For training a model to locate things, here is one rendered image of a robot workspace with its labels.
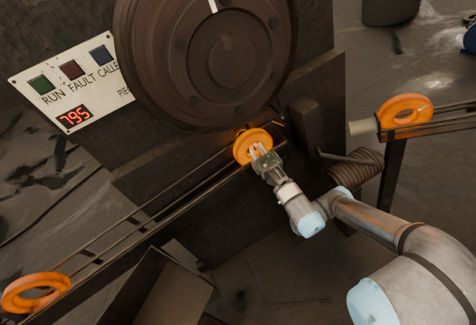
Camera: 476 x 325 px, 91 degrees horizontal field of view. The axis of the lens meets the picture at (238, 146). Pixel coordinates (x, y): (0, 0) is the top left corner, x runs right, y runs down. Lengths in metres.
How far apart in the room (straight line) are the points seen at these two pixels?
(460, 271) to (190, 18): 0.61
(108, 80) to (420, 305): 0.80
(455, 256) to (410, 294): 0.10
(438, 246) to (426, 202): 1.08
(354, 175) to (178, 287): 0.74
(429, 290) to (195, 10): 0.60
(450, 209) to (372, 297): 1.19
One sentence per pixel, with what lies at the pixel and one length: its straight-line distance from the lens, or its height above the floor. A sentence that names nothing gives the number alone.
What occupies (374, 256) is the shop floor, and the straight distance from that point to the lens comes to 1.42.
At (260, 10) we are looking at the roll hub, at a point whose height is 1.18.
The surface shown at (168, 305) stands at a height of 0.60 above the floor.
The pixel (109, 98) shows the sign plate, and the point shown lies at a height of 1.10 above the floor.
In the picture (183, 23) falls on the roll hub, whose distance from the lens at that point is 0.51.
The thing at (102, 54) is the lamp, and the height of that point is 1.20.
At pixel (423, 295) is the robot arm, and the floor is 0.86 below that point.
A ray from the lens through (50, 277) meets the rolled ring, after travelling 1.11.
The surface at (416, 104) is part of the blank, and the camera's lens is 0.94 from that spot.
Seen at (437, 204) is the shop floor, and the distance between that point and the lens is 1.62.
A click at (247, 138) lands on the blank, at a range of 0.80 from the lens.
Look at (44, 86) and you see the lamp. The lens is 0.76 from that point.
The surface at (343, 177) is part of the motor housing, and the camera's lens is 0.99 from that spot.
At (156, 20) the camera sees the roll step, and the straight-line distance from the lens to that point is 0.55.
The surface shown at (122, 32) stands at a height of 1.24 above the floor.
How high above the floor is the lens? 1.32
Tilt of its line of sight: 41 degrees down
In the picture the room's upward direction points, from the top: 24 degrees counter-clockwise
